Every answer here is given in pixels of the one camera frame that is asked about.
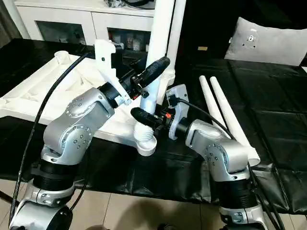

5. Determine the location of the white plastic table leg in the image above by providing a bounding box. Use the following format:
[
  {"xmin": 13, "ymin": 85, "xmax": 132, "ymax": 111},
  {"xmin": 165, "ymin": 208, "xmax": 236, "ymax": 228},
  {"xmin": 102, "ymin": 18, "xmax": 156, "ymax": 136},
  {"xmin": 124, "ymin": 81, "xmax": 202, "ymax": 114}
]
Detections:
[
  {"xmin": 133, "ymin": 0, "xmax": 176, "ymax": 145},
  {"xmin": 199, "ymin": 75, "xmax": 232, "ymax": 136},
  {"xmin": 210, "ymin": 76, "xmax": 261, "ymax": 167},
  {"xmin": 162, "ymin": 0, "xmax": 187, "ymax": 93}
]

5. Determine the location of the white plastic table top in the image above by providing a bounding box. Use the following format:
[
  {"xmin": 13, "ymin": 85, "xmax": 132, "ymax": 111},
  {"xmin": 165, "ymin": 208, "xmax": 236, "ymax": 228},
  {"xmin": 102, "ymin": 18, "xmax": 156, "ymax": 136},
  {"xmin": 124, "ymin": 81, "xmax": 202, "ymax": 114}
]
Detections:
[{"xmin": 0, "ymin": 50, "xmax": 158, "ymax": 157}]

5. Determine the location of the black cabinet with gold label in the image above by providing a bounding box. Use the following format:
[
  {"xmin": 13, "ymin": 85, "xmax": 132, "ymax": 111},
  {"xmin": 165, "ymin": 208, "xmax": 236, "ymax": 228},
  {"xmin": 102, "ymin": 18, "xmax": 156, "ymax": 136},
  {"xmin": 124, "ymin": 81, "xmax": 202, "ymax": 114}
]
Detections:
[{"xmin": 181, "ymin": 0, "xmax": 242, "ymax": 60}]

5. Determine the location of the crumpled patterned bag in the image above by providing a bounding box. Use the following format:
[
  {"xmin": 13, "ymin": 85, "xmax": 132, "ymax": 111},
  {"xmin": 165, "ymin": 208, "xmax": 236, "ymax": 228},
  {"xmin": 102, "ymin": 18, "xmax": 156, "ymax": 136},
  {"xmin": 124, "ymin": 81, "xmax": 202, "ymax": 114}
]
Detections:
[{"xmin": 105, "ymin": 0, "xmax": 126, "ymax": 8}]

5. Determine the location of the white sideboard with glass doors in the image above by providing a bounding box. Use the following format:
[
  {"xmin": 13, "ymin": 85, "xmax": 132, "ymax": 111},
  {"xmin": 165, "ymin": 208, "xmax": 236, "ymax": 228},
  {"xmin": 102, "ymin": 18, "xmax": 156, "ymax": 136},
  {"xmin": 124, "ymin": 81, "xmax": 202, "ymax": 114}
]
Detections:
[{"xmin": 14, "ymin": 0, "xmax": 157, "ymax": 52}]

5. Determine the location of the black mat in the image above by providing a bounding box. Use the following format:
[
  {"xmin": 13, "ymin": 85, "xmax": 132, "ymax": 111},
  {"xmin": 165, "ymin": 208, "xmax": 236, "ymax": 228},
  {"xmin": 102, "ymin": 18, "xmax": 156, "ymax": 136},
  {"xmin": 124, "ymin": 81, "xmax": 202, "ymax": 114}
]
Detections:
[{"xmin": 0, "ymin": 37, "xmax": 307, "ymax": 215}]

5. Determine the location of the grey pillow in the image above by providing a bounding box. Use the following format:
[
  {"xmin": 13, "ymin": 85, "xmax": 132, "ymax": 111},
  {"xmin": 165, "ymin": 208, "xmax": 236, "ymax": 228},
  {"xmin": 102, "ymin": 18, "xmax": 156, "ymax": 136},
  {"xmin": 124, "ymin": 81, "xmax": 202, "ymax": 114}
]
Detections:
[{"xmin": 224, "ymin": 16, "xmax": 307, "ymax": 67}]

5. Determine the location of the grey curtain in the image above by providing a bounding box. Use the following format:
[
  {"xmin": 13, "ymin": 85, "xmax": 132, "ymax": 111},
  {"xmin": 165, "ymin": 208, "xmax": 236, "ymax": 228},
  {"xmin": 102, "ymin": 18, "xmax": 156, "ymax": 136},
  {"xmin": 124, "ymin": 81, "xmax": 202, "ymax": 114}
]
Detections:
[{"xmin": 0, "ymin": 0, "xmax": 24, "ymax": 46}]

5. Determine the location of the black metal table leg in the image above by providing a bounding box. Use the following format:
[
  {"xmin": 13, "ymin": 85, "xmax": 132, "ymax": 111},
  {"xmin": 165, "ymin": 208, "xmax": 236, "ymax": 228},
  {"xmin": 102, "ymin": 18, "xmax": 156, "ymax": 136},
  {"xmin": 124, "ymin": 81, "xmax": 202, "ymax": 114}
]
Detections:
[{"xmin": 0, "ymin": 191, "xmax": 15, "ymax": 205}]

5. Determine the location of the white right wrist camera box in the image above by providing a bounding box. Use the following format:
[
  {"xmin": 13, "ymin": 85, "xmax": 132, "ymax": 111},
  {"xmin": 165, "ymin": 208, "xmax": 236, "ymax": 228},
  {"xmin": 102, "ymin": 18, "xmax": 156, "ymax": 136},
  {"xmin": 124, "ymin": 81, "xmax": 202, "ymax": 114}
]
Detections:
[{"xmin": 165, "ymin": 83, "xmax": 189, "ymax": 140}]

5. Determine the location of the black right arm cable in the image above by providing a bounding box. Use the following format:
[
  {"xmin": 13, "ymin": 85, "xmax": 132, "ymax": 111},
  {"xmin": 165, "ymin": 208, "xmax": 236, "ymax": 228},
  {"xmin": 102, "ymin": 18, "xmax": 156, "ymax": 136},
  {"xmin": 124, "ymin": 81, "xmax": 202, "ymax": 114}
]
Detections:
[{"xmin": 176, "ymin": 97, "xmax": 287, "ymax": 230}]

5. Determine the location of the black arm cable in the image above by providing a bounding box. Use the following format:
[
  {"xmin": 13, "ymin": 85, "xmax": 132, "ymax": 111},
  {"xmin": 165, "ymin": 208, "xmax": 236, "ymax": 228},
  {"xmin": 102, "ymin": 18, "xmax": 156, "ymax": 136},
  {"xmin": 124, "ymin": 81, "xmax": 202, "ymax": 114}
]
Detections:
[
  {"xmin": 9, "ymin": 51, "xmax": 96, "ymax": 218},
  {"xmin": 176, "ymin": 97, "xmax": 287, "ymax": 230}
]

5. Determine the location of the grey bag with black strap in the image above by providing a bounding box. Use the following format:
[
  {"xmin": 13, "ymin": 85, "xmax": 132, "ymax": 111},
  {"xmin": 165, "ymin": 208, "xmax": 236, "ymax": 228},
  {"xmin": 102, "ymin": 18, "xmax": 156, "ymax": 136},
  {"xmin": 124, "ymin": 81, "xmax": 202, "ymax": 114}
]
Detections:
[{"xmin": 124, "ymin": 0, "xmax": 157, "ymax": 10}]

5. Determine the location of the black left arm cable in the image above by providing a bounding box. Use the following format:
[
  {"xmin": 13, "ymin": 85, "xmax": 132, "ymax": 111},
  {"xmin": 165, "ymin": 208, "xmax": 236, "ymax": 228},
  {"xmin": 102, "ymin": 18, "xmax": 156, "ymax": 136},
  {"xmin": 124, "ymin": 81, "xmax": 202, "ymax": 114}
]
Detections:
[{"xmin": 9, "ymin": 51, "xmax": 96, "ymax": 218}]

